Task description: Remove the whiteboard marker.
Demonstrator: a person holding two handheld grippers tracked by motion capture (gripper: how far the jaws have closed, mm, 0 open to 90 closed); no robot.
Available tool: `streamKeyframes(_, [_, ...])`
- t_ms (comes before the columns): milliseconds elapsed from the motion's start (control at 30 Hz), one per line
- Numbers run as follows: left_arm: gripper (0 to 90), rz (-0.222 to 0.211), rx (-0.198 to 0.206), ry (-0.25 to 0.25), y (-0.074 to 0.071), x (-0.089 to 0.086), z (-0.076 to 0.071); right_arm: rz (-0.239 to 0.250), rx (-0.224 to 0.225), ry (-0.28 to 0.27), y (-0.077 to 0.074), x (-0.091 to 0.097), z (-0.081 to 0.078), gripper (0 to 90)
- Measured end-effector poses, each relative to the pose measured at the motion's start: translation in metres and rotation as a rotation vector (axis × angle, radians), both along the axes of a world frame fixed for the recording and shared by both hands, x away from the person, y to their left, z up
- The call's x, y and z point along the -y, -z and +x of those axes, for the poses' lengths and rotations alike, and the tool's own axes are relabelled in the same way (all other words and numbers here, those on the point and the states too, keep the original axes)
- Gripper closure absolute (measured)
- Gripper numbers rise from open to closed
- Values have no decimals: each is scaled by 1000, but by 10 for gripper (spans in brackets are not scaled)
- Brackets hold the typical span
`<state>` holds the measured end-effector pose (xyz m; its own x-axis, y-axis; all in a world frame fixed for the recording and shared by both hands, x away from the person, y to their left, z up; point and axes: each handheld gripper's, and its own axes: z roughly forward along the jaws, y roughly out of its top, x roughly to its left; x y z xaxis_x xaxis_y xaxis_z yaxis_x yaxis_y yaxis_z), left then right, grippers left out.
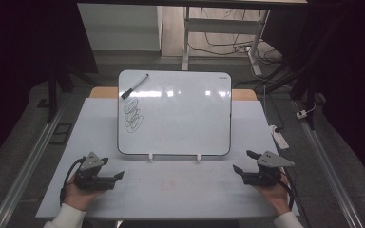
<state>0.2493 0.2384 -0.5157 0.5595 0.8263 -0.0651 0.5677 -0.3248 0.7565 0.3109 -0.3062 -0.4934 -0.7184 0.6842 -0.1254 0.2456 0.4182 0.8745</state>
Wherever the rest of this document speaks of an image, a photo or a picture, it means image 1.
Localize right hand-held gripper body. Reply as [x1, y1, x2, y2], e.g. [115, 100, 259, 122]
[242, 150, 296, 186]

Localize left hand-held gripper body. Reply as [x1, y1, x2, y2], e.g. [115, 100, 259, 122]
[73, 151, 117, 192]

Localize white whiteboard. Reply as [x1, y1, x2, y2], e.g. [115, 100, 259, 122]
[117, 69, 233, 157]

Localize grey whiteboard marker black cap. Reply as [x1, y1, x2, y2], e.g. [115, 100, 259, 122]
[120, 73, 150, 100]

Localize person's left hand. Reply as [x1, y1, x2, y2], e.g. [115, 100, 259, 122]
[64, 176, 106, 212]

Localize person's right hand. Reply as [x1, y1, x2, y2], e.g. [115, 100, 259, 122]
[254, 175, 291, 216]

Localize white power strip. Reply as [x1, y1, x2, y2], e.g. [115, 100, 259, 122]
[268, 124, 290, 150]

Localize black stand legs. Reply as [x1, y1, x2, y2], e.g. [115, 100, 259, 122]
[46, 61, 103, 123]
[255, 61, 319, 131]

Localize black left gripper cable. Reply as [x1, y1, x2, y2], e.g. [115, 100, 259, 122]
[59, 156, 87, 207]

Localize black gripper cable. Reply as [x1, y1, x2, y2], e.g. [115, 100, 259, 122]
[279, 169, 312, 228]
[59, 156, 87, 207]

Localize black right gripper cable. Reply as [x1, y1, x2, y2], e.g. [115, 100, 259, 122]
[279, 169, 312, 228]

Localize black floor socket frame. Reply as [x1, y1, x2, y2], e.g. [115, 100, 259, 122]
[48, 123, 73, 146]

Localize metal floor rail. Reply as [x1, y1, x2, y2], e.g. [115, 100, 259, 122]
[293, 100, 365, 228]
[0, 101, 68, 228]

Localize black floor cables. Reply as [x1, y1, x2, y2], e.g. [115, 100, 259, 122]
[188, 7, 284, 66]

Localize white desk frame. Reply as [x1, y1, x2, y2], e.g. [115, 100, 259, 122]
[181, 6, 271, 77]

